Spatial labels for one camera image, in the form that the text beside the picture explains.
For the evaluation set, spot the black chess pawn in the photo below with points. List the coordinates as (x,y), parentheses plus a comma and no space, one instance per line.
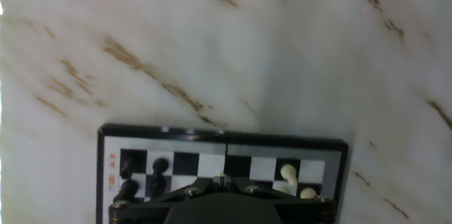
(160,165)
(157,186)

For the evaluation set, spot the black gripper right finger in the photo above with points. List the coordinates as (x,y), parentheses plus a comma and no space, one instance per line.
(300,210)

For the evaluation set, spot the black-framed magnetic chessboard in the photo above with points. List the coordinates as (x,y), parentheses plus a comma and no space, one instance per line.
(212,164)

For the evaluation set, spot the black chess knight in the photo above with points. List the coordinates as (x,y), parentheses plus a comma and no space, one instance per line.
(128,189)

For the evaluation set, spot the white chess pawn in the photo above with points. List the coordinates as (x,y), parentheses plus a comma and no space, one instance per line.
(289,172)

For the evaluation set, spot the glossy marble-pattern mat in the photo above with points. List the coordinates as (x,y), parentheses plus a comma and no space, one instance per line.
(247,58)

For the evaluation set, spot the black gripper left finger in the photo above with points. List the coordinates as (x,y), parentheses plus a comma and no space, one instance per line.
(159,210)

